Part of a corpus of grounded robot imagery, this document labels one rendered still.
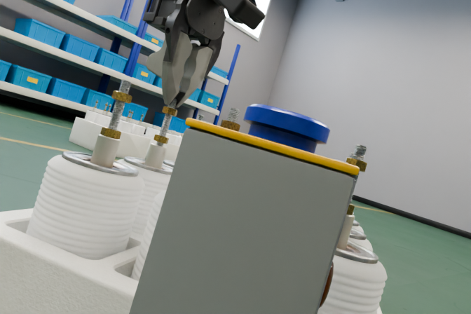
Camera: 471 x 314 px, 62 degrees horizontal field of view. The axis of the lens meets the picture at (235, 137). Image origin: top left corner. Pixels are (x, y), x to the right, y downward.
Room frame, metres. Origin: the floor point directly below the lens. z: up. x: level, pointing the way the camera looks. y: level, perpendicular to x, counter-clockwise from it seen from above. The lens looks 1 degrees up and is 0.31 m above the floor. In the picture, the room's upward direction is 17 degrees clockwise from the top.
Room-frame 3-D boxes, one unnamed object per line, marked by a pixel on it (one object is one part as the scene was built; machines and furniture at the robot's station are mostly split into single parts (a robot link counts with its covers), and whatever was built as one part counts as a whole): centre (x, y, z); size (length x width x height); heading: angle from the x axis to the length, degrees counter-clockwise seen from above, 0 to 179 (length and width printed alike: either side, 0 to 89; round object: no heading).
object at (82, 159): (0.40, 0.12, 0.25); 0.08 x 0.08 x 0.01
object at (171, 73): (0.51, 0.12, 0.38); 0.06 x 0.03 x 0.09; 53
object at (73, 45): (4.87, 2.23, 0.90); 0.50 x 0.38 x 0.21; 46
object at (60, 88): (4.87, 2.24, 0.36); 0.50 x 0.38 x 0.21; 49
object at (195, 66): (0.54, 0.09, 0.38); 0.06 x 0.03 x 0.09; 53
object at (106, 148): (0.40, 0.12, 0.26); 0.02 x 0.02 x 0.03
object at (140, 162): (0.51, 0.09, 0.25); 0.08 x 0.08 x 0.01
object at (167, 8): (0.53, 0.11, 0.49); 0.09 x 0.08 x 0.12; 53
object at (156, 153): (0.51, 0.09, 0.26); 0.02 x 0.02 x 0.03
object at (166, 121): (0.51, 0.09, 0.31); 0.01 x 0.01 x 0.08
